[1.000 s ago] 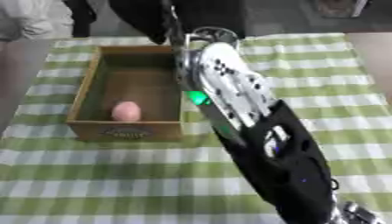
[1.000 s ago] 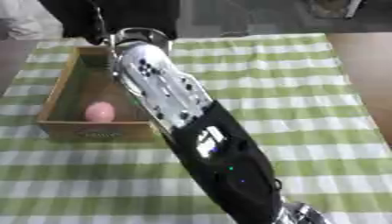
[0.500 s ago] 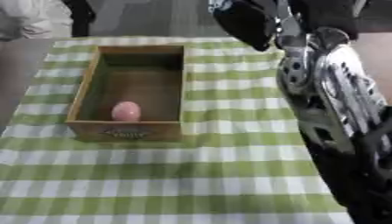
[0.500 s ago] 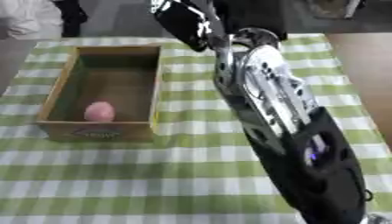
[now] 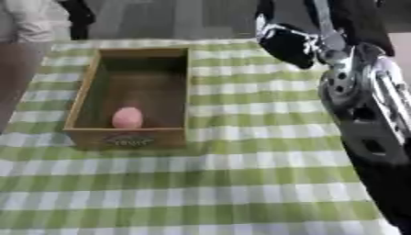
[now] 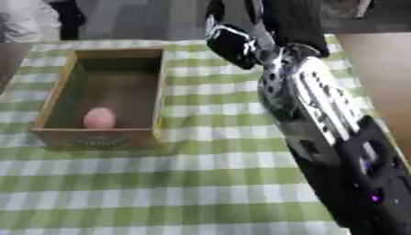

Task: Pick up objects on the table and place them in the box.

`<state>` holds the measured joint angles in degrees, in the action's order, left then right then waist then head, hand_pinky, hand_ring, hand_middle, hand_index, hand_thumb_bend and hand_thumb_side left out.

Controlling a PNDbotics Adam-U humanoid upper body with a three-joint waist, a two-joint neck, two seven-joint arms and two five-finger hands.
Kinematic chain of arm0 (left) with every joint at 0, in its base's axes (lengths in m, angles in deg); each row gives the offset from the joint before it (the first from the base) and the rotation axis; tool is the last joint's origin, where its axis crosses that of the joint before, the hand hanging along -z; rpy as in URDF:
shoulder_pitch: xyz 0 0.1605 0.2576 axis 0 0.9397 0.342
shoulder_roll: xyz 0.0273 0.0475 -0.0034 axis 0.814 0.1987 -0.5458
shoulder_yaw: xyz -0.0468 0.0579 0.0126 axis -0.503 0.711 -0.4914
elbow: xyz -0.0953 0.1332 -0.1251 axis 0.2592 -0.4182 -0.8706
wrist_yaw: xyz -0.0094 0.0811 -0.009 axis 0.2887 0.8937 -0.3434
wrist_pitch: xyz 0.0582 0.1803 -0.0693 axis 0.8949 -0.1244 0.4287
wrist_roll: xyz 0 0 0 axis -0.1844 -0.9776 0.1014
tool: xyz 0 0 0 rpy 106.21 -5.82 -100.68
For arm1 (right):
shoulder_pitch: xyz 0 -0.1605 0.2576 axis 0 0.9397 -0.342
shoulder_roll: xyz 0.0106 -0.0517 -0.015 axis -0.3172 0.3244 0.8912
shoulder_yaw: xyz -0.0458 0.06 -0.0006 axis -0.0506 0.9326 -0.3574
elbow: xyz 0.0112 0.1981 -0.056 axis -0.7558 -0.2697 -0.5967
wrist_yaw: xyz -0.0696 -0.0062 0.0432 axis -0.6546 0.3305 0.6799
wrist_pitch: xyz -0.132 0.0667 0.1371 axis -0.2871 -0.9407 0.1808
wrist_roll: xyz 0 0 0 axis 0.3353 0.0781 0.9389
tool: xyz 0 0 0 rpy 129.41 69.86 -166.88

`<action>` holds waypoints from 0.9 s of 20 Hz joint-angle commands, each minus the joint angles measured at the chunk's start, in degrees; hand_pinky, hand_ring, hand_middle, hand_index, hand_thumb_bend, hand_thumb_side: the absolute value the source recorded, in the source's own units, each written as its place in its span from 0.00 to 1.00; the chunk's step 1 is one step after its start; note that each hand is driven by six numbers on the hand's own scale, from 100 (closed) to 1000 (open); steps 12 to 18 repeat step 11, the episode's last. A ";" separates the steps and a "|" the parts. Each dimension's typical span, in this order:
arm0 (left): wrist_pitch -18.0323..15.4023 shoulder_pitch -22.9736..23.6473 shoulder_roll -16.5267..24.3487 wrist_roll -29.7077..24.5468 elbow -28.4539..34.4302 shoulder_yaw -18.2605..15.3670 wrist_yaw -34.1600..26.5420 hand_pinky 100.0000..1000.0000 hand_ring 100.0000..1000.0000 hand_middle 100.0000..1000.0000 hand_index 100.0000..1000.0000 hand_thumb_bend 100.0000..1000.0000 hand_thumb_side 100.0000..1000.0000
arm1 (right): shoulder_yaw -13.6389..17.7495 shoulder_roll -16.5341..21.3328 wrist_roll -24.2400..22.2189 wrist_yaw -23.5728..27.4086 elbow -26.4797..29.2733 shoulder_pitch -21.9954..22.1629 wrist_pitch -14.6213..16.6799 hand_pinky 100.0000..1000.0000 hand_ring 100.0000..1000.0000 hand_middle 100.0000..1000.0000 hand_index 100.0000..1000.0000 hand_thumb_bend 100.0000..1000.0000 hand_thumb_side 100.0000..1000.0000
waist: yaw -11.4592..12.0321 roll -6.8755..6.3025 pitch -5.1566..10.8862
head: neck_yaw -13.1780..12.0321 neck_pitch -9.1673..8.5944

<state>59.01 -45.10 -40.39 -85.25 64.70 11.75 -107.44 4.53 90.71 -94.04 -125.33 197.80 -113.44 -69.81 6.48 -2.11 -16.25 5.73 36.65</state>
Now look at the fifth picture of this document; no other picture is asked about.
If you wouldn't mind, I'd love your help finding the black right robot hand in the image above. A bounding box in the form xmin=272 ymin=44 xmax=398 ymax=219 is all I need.
xmin=251 ymin=0 xmax=397 ymax=70

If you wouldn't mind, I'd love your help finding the tan cardboard box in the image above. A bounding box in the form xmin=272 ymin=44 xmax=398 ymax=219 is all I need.
xmin=61 ymin=46 xmax=193 ymax=151

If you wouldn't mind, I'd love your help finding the pink toy egg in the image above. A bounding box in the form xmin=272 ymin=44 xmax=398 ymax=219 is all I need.
xmin=110 ymin=106 xmax=145 ymax=129

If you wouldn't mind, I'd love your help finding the person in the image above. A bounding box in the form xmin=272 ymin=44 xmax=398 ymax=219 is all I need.
xmin=0 ymin=0 xmax=98 ymax=136

